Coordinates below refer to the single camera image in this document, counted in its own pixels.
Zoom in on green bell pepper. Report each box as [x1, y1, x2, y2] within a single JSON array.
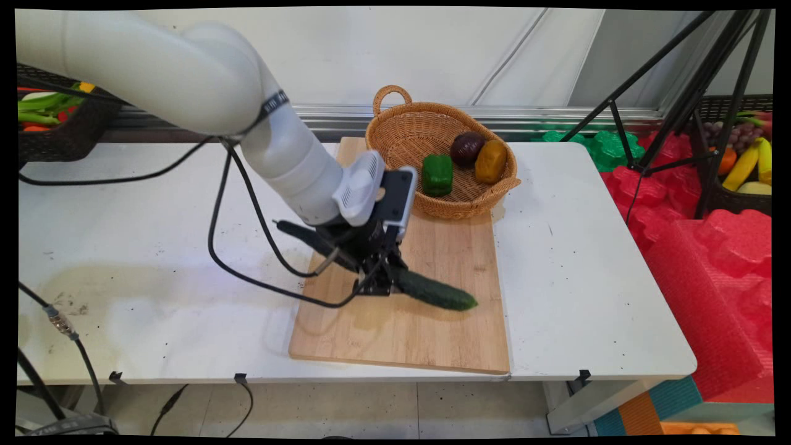
[[421, 154, 454, 198]]

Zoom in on purple grape bunch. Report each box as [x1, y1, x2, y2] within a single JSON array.
[[703, 122, 766, 155]]

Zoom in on black floor cable with plug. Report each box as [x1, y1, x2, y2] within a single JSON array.
[[150, 383, 190, 437]]

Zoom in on dark equipment on floor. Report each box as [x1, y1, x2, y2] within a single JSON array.
[[15, 413, 119, 437]]

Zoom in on large red foam block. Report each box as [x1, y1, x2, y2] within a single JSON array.
[[645, 209, 774, 404]]

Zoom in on wooden cutting board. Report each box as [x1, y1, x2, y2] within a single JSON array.
[[289, 137, 512, 376]]

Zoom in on short yellow banana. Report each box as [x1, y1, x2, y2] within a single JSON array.
[[756, 137, 773, 186]]

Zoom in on woven wicker basket with handle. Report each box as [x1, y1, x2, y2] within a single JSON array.
[[364, 85, 522, 221]]

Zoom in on black cable with metal connector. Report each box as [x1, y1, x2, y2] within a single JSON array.
[[18, 281, 107, 417]]

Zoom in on dark woven fruit basket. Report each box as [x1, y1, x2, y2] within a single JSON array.
[[697, 95, 774, 217]]

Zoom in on dark purple round vegetable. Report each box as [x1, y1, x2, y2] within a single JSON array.
[[450, 131, 487, 169]]

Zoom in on white table leg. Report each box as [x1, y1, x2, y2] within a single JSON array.
[[543, 378, 657, 434]]

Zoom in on dark woven vegetable basket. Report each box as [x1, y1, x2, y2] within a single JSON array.
[[17, 64, 122, 163]]

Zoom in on black strap on arm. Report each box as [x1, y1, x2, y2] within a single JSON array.
[[238, 89, 290, 137]]

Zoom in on aluminium wall rail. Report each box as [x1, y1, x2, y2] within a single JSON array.
[[121, 103, 667, 135]]

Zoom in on yellow brown bell pepper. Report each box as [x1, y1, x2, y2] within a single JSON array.
[[475, 139, 509, 185]]

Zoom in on black tripod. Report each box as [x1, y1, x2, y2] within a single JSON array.
[[559, 9, 774, 221]]

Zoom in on blue orange foam tile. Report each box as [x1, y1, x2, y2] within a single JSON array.
[[592, 376, 705, 437]]

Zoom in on dark green cucumber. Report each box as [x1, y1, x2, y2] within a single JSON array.
[[276, 219, 479, 312]]

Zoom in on long yellow banana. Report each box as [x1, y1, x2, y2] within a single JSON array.
[[722, 142, 760, 192]]

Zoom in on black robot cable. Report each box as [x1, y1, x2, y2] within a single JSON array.
[[19, 135, 397, 309]]

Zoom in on light green long peppers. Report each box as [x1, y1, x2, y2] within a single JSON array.
[[18, 87, 84, 127]]

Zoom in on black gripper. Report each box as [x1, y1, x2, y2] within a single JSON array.
[[315, 219, 410, 297]]

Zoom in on black grey wrist camera box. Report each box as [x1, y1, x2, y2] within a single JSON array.
[[371, 165, 418, 240]]

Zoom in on thin black hanging cable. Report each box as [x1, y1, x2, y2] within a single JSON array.
[[225, 380, 255, 437]]

